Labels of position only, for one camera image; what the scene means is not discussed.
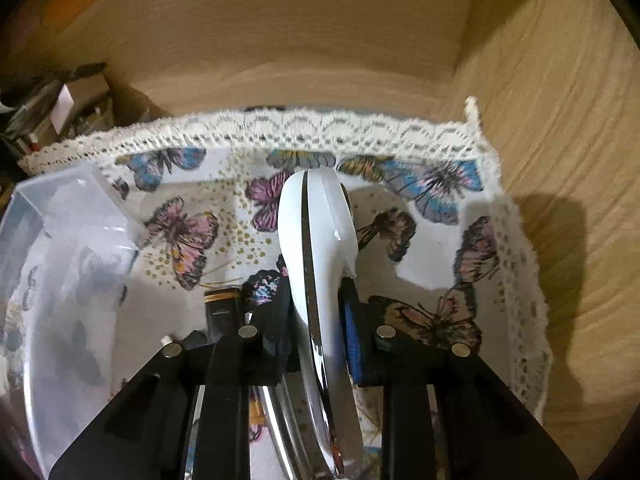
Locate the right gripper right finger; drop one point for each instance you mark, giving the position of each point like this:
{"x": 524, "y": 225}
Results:
{"x": 447, "y": 395}

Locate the small white cardboard box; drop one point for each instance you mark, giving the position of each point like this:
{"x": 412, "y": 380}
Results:
{"x": 74, "y": 97}

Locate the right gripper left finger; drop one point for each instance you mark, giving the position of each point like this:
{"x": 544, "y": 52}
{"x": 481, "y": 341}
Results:
{"x": 187, "y": 406}

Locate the black gold tube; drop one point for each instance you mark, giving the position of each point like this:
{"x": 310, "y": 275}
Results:
{"x": 223, "y": 312}

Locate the butterfly print lace cloth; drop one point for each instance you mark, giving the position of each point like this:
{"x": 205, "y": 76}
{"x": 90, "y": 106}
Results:
{"x": 271, "y": 294}

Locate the wooden shelf unit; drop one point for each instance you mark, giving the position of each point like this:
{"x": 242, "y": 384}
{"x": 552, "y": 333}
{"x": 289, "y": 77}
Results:
{"x": 558, "y": 86}

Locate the stack of books and papers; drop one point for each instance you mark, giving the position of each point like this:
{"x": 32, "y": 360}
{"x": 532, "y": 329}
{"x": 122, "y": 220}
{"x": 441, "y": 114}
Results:
{"x": 26, "y": 106}

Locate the clear plastic box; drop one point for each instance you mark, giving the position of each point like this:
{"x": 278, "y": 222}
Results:
{"x": 67, "y": 246}

